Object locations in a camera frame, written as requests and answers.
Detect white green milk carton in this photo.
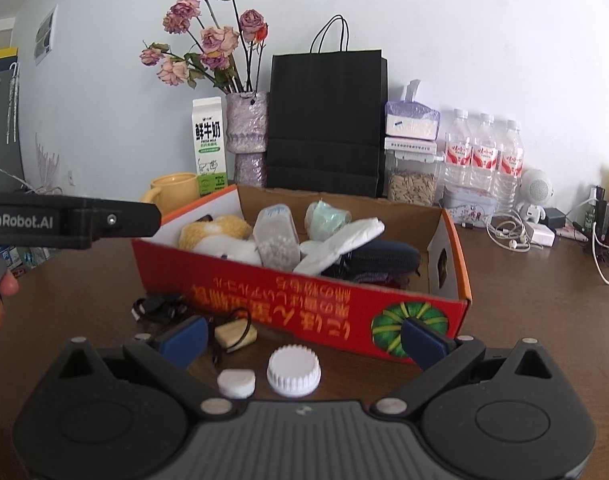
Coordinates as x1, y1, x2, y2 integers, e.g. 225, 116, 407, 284
191, 97, 228, 198

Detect water bottles pack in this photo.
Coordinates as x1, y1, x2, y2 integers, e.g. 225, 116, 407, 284
471, 113, 499, 196

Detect red cardboard box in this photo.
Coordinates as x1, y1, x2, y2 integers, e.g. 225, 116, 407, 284
131, 183, 473, 363

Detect white plastic swab container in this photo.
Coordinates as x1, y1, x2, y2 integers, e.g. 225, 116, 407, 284
253, 203, 301, 281

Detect blue printed pamphlet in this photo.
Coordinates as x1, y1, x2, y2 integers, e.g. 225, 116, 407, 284
0, 246, 50, 278

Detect black paper bag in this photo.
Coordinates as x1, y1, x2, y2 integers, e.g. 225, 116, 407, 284
266, 15, 388, 198

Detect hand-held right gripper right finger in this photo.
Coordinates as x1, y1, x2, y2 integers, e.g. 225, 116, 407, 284
375, 319, 560, 416

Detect yellow mug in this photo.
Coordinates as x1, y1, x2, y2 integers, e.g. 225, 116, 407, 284
141, 172, 201, 216

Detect white earphone cable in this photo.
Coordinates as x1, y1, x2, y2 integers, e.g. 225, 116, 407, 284
486, 211, 533, 252

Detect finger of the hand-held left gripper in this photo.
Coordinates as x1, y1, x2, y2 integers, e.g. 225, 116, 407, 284
70, 198, 163, 251

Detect grey tin box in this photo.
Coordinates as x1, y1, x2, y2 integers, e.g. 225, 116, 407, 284
442, 184, 498, 224

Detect yellow tag with cord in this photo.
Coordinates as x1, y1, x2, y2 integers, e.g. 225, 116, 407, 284
209, 310, 258, 366

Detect white round desk fan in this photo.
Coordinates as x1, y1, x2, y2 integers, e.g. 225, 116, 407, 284
515, 167, 555, 223

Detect clear seed storage jar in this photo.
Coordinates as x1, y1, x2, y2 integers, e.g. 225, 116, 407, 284
383, 136, 444, 207

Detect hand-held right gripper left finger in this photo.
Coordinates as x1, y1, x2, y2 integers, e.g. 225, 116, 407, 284
49, 316, 238, 417

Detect wall poster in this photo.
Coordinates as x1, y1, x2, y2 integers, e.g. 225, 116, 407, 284
34, 5, 58, 66

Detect white padded cloth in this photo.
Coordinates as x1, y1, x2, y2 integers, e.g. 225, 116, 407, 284
300, 218, 386, 277

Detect black zip case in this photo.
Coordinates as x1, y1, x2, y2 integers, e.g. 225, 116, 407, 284
342, 240, 421, 283

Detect blue cloth pouch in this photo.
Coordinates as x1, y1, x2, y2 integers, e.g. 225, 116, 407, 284
352, 270, 408, 290

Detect purple dried grass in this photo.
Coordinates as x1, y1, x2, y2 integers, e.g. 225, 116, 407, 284
34, 132, 63, 194

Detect purple tissue pack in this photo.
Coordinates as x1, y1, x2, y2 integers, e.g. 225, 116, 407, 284
385, 80, 441, 140

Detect black braided cable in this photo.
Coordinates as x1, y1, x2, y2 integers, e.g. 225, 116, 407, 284
133, 294, 190, 323

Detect dried rose bouquet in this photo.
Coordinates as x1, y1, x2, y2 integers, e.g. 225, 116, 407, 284
139, 0, 269, 95

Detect iridescent plastic bag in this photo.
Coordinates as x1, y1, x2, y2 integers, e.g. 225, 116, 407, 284
304, 201, 353, 242

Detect white ribbed lid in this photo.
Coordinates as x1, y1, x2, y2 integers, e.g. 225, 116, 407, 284
266, 345, 322, 399

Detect purple wrapped vase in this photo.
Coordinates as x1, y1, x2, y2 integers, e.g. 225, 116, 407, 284
225, 91, 270, 187

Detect small white round cap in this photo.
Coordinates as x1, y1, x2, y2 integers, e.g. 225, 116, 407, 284
217, 369, 256, 400

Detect white charging cable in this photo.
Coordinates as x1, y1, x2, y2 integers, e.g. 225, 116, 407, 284
591, 237, 609, 287

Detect yellow white plush sheep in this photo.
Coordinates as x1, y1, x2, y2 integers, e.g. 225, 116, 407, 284
178, 215, 262, 267

